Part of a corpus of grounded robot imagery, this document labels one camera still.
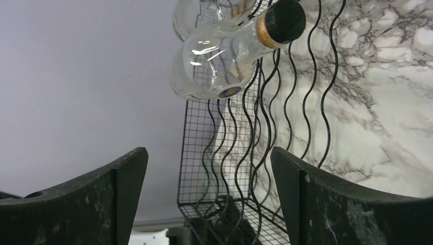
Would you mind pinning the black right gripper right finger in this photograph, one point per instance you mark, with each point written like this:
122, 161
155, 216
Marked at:
321, 208

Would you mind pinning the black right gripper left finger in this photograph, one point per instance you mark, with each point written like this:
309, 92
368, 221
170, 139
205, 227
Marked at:
98, 207

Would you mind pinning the clear bottle cork stopper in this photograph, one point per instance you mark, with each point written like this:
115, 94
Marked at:
218, 59
188, 15

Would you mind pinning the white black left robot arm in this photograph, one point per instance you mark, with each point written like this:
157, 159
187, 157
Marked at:
170, 236

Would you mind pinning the black wire wine rack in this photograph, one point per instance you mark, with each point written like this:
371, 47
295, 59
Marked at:
227, 190

